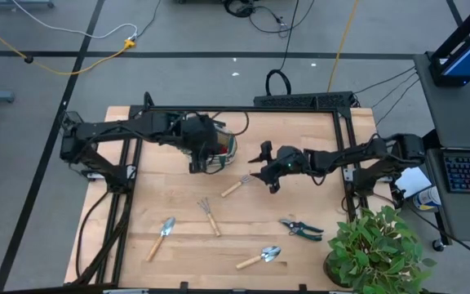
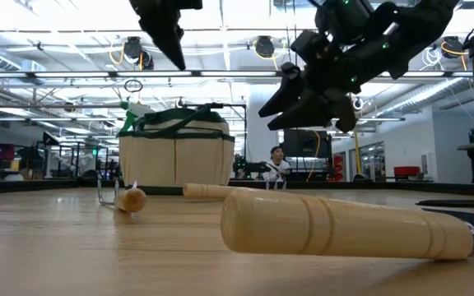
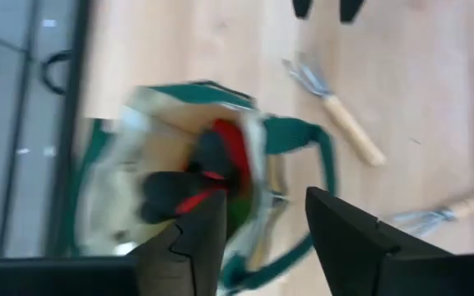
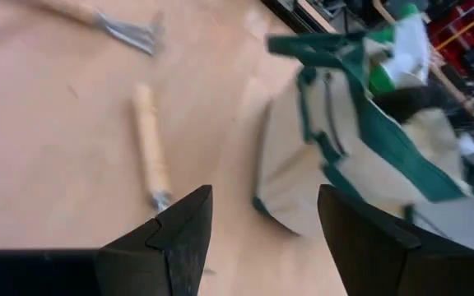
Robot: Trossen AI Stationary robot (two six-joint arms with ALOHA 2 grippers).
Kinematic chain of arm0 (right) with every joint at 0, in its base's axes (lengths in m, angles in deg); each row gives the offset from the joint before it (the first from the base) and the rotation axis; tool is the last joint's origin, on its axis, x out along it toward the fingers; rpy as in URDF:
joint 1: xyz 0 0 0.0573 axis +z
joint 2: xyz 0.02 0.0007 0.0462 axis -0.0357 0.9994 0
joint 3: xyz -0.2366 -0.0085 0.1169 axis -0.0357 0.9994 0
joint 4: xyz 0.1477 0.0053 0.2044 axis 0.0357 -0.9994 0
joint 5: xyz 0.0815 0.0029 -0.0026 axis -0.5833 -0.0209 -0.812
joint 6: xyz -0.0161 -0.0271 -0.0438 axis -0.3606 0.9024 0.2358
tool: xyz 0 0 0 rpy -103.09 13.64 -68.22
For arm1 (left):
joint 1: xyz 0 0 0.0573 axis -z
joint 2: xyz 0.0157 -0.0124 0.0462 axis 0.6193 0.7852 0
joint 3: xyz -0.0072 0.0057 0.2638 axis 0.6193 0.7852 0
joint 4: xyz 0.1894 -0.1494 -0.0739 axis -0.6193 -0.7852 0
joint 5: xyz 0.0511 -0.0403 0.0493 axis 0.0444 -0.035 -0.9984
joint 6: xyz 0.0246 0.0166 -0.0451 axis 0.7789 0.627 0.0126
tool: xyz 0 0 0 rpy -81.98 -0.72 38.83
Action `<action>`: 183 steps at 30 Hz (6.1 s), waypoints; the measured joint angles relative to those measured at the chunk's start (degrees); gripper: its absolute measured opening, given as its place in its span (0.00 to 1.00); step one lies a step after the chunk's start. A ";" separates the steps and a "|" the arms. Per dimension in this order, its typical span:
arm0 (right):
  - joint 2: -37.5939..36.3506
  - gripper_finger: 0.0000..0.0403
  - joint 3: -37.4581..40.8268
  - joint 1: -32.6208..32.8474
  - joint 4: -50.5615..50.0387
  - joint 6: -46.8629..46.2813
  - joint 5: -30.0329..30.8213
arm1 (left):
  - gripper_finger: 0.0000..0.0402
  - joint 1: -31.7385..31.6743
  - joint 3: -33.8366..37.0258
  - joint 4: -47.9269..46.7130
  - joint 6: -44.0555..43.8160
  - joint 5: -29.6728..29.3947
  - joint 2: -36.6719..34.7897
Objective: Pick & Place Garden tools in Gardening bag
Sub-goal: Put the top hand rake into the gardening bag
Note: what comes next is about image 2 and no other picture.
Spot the wooden handled metal trowel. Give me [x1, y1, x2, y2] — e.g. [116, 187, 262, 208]
[220, 187, 474, 261]

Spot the black background monitor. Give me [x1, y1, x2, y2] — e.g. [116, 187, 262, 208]
[282, 128, 333, 160]

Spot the black hanging cable loop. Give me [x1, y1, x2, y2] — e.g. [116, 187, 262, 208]
[123, 78, 144, 94]

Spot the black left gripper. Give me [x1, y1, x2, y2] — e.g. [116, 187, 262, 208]
[128, 0, 203, 71]

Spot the wooden handled hand rake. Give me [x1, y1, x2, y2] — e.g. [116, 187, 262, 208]
[96, 174, 148, 214]

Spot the green plastic spray bottle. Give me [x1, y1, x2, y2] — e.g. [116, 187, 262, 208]
[116, 100, 156, 137]

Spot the beige green canvas gardening bag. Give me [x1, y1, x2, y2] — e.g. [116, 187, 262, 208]
[116, 103, 236, 196]

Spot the wooden handled hand fork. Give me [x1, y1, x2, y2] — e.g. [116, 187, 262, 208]
[182, 180, 288, 201]

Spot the black ceiling cable reel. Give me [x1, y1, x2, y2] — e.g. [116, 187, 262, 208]
[255, 35, 277, 59]
[122, 35, 143, 59]
[137, 52, 156, 71]
[440, 35, 468, 57]

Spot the black background stand frame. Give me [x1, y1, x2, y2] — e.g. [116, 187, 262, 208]
[195, 102, 247, 182]

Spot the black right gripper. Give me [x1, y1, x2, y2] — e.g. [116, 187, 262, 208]
[258, 28, 402, 133]

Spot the red seat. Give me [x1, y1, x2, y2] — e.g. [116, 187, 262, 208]
[393, 165, 422, 178]

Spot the yellow cable at monitor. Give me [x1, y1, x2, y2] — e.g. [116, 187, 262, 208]
[305, 130, 322, 182]

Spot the person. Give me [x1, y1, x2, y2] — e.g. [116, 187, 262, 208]
[261, 146, 292, 183]

